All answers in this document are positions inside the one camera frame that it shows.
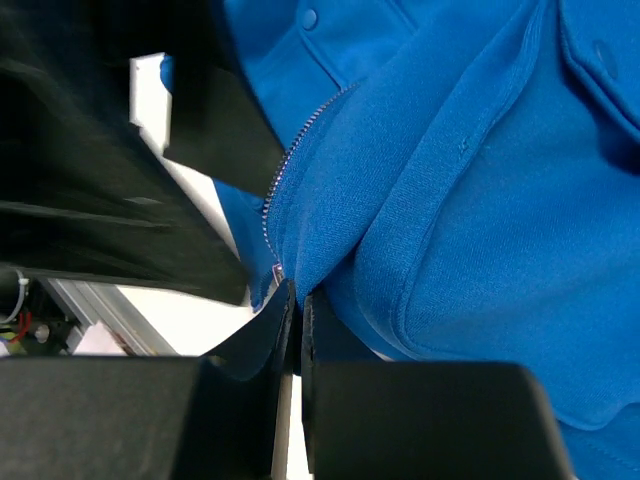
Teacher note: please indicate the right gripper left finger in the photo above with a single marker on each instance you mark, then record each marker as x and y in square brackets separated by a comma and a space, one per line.
[220, 416]

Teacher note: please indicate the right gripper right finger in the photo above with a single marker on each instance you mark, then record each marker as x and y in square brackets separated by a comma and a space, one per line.
[367, 418]

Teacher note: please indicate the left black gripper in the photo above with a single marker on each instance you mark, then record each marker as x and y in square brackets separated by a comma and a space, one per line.
[84, 197]

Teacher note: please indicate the aluminium table front rail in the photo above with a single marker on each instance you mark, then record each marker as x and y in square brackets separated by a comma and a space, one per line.
[101, 313]

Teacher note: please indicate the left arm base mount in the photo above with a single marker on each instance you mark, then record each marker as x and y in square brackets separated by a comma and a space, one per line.
[33, 321]

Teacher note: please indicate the blue zip jacket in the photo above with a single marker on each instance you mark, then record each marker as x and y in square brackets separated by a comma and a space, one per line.
[460, 177]

